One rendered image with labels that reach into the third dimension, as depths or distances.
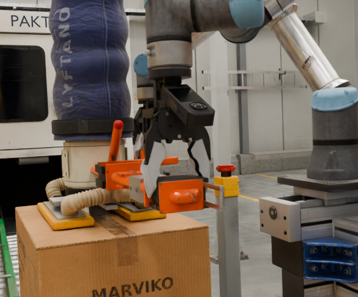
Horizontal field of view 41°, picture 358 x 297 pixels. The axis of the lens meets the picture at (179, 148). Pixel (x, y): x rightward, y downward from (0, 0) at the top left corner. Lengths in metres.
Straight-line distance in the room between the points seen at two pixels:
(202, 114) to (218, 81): 3.53
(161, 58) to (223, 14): 0.12
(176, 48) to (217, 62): 3.47
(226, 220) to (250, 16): 1.06
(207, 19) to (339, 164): 0.61
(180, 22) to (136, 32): 9.68
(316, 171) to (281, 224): 0.17
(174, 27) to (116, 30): 0.54
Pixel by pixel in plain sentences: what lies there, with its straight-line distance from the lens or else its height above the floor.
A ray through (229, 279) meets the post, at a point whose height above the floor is 0.64.
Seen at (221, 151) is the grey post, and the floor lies 0.94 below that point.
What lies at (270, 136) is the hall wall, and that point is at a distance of 11.63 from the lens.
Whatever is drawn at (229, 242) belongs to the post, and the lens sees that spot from 1.75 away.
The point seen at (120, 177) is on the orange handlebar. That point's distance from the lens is 1.02.
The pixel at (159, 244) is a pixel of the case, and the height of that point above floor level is 0.92.
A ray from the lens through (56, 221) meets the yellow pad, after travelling 1.21.
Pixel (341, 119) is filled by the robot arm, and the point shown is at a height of 1.19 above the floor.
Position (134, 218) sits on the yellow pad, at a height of 0.96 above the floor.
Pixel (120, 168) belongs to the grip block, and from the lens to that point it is 1.09.
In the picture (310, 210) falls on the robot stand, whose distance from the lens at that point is 1.21.
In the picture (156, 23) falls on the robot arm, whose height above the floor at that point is 1.35.
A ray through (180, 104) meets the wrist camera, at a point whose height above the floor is 1.22.
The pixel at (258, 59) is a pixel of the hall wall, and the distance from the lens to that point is 11.58.
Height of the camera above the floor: 1.19
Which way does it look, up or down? 3 degrees down
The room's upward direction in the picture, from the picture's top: 2 degrees counter-clockwise
